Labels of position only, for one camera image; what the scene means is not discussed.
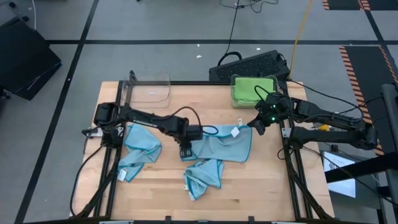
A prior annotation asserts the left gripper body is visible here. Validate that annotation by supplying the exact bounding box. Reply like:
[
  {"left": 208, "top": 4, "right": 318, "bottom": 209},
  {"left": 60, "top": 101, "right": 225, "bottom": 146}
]
[{"left": 175, "top": 124, "right": 205, "bottom": 147}]

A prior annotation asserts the blue microfiber towel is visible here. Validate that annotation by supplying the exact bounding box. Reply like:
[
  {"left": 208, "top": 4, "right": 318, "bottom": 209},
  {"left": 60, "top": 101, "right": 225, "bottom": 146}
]
[
  {"left": 183, "top": 159, "right": 224, "bottom": 202},
  {"left": 117, "top": 124, "right": 163, "bottom": 184},
  {"left": 182, "top": 118, "right": 252, "bottom": 163}
]

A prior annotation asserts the yellow power cable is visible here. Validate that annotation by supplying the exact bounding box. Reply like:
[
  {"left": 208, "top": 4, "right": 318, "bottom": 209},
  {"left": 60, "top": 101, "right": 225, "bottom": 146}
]
[{"left": 288, "top": 0, "right": 314, "bottom": 81}]

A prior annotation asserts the grey metal post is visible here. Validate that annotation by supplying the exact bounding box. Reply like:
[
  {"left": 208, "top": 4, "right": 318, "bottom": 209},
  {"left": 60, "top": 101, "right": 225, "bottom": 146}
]
[{"left": 381, "top": 83, "right": 398, "bottom": 208}]

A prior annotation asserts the clear plastic basket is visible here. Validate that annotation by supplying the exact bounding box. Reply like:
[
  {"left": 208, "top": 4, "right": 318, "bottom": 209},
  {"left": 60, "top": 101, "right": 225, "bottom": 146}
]
[
  {"left": 229, "top": 73, "right": 281, "bottom": 110},
  {"left": 122, "top": 72, "right": 172, "bottom": 109}
]

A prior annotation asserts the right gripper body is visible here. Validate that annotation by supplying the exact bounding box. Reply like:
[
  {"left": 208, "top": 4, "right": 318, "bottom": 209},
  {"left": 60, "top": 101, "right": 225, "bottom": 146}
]
[{"left": 255, "top": 93, "right": 293, "bottom": 124}]

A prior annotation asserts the black mat with orange stripes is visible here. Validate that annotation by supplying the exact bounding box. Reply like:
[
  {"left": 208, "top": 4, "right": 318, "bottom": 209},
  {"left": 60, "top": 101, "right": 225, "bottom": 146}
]
[
  {"left": 338, "top": 45, "right": 398, "bottom": 157},
  {"left": 322, "top": 0, "right": 398, "bottom": 12}
]

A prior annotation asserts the black perforated computer case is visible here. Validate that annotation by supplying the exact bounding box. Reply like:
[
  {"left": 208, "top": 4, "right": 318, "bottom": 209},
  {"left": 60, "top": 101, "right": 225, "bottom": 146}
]
[{"left": 208, "top": 49, "right": 292, "bottom": 82}]

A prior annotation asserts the black metal beam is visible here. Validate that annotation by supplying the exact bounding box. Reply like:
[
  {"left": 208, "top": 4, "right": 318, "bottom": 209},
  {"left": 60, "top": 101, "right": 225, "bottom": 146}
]
[{"left": 325, "top": 151, "right": 398, "bottom": 184}]

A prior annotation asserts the black floor cable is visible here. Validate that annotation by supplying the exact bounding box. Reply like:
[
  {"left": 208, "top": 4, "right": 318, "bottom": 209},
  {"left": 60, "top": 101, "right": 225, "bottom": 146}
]
[{"left": 357, "top": 95, "right": 384, "bottom": 108}]

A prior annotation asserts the black equipment case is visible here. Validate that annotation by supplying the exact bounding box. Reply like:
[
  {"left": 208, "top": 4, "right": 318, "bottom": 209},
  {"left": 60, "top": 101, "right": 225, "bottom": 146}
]
[{"left": 0, "top": 17, "right": 63, "bottom": 102}]

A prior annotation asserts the black cable with loop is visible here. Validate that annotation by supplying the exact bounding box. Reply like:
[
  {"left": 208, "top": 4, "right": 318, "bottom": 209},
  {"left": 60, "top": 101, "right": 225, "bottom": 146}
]
[{"left": 216, "top": 0, "right": 244, "bottom": 67}]

